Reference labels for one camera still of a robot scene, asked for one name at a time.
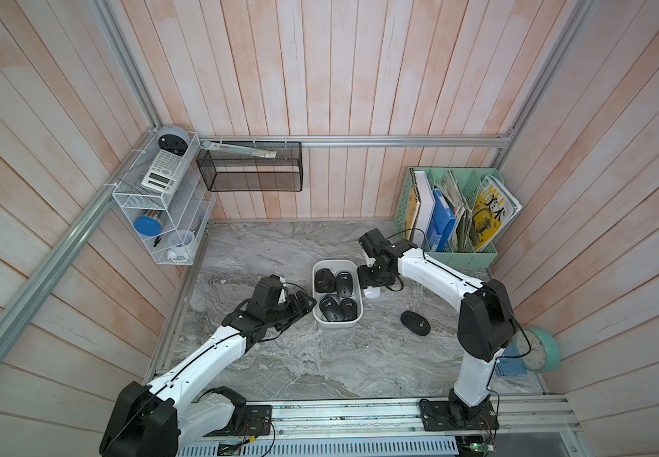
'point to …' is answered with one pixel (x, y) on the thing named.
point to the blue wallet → (510, 367)
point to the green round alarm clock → (544, 355)
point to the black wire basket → (229, 171)
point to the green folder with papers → (463, 237)
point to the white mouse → (372, 292)
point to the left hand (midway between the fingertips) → (307, 310)
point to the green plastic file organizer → (469, 181)
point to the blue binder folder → (441, 222)
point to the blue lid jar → (148, 226)
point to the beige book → (413, 205)
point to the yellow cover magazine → (495, 208)
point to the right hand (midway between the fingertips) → (365, 279)
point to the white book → (425, 216)
